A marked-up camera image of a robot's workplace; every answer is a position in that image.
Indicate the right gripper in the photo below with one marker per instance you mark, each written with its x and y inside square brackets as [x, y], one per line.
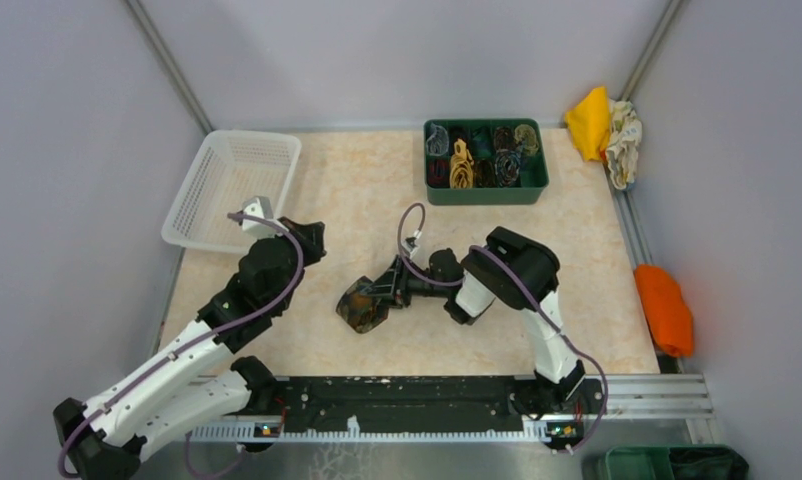
[393, 285]

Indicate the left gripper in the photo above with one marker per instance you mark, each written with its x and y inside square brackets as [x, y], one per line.
[312, 236]

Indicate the brown green patterned tie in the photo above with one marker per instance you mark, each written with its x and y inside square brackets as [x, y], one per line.
[360, 312]

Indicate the green compartment tray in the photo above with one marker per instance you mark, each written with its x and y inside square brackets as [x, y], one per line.
[484, 138]

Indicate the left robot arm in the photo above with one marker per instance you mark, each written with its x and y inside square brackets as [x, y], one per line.
[109, 435]

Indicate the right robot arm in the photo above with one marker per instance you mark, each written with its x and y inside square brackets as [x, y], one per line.
[509, 268]

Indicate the white plastic basket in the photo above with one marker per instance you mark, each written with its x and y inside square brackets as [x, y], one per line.
[230, 167]

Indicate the red dark rolled tie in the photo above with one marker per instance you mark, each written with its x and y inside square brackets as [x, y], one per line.
[437, 173]

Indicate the yellow rolled tie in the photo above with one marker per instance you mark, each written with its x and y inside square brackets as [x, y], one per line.
[461, 173]

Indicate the grey rolled tie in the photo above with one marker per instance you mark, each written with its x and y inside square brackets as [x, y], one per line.
[437, 141]

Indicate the blue patterned rolled tie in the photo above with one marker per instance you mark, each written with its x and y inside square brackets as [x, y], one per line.
[507, 168]

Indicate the olive rolled tie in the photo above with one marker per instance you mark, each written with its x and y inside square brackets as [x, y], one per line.
[526, 139]

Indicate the yellow cloth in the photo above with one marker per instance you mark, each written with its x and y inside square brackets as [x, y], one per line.
[588, 123]

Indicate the cream patterned cloth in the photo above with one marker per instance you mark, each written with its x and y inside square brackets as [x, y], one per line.
[622, 152]

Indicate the orange cloth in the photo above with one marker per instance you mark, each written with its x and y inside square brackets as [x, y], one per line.
[669, 318]

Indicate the green bin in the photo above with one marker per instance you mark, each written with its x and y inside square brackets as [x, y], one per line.
[672, 462]

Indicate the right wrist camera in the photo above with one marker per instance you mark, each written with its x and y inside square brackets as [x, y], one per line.
[410, 247]

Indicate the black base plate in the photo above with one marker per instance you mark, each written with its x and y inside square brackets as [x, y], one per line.
[416, 404]

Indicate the aluminium frame rail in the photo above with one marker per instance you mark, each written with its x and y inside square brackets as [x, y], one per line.
[626, 397]

